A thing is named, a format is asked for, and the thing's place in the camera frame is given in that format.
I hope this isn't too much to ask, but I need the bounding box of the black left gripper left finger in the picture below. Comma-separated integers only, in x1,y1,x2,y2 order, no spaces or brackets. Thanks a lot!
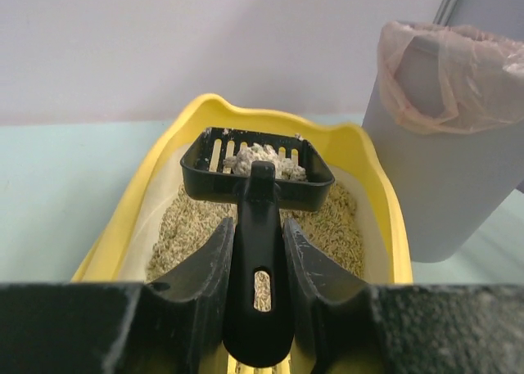
1,218,234,373

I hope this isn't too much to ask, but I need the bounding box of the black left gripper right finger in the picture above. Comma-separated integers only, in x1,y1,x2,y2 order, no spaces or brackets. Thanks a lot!
283,219,523,373

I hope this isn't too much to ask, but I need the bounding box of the grey trash bin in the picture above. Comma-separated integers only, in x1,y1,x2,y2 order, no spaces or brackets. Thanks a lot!
363,44,523,263

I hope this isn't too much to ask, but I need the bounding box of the white litter clump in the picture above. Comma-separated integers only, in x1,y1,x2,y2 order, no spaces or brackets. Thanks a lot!
224,143,307,182

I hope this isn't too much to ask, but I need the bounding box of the black slotted litter scoop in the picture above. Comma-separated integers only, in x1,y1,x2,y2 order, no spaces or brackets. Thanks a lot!
180,127,335,367

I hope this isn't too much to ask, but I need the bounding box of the yellow litter box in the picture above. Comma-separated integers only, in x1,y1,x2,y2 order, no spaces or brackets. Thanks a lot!
73,94,413,284

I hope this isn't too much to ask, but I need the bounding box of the beige cat litter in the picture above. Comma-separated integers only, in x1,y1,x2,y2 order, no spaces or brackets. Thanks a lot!
145,179,366,312

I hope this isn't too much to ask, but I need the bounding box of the pink plastic bin liner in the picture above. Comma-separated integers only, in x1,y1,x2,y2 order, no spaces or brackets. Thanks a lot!
377,21,523,134

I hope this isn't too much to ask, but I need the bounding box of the right aluminium frame post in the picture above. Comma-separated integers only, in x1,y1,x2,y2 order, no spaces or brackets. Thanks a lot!
433,0,460,26

